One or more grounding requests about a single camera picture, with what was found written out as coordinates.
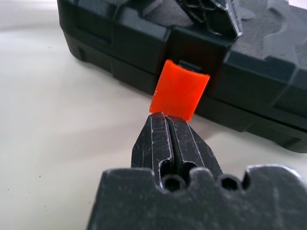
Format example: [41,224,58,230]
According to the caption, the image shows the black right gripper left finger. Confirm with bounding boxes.
[130,112,174,173]

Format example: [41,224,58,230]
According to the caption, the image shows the orange case latch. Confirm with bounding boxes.
[149,59,212,124]

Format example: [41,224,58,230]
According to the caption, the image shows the black plastic tool case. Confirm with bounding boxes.
[57,0,307,154]

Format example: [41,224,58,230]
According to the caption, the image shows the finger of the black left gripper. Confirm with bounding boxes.
[211,0,243,37]
[177,0,218,26]

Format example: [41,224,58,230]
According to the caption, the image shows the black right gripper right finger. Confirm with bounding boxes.
[166,115,224,179]

